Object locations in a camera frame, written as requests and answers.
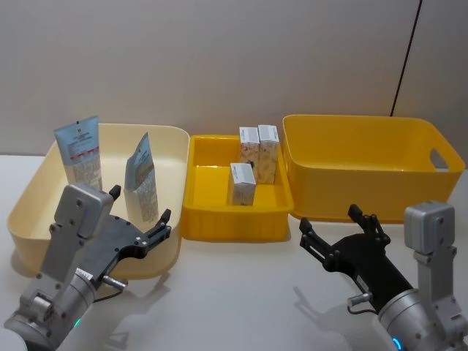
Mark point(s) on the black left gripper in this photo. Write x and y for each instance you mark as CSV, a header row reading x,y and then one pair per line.
x,y
109,241

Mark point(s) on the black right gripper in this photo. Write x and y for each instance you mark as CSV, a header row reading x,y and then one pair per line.
x,y
369,263

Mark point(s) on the grey patterned cosmetic tube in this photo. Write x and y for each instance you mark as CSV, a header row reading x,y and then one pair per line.
x,y
140,175

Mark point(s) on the large yellow plastic bin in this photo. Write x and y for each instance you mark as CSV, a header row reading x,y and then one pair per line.
x,y
347,183

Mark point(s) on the cream plastic bin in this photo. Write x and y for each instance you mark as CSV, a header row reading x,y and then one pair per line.
x,y
117,146

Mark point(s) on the pale blue cosmetic tube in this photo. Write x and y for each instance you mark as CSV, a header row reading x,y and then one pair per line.
x,y
80,146

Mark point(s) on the shallow yellow plastic tray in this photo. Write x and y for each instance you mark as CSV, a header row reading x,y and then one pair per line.
x,y
234,223

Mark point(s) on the small white carton box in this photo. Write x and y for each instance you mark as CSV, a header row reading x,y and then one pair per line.
x,y
242,184
248,146
268,157

